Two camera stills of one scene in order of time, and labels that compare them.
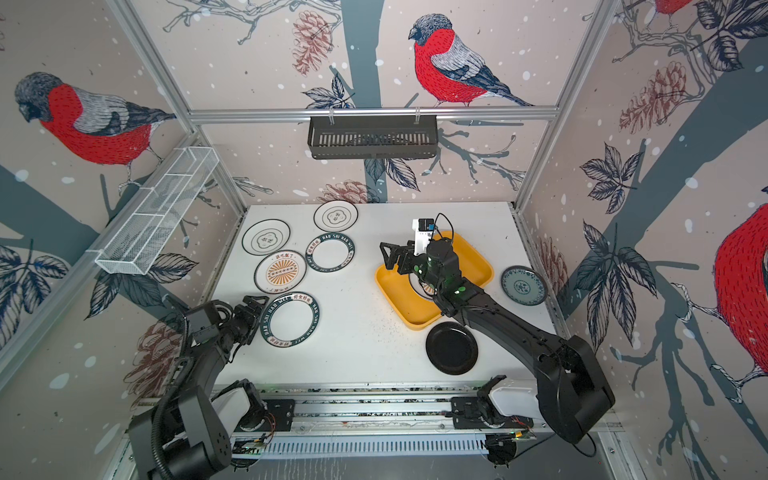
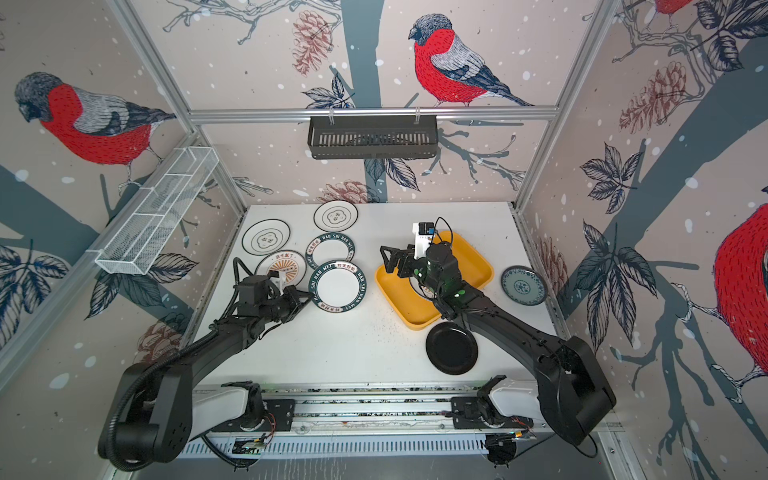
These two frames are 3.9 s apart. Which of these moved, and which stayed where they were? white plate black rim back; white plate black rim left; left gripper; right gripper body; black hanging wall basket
Moved: left gripper
Stayed: right gripper body; black hanging wall basket; white plate black rim left; white plate black rim back
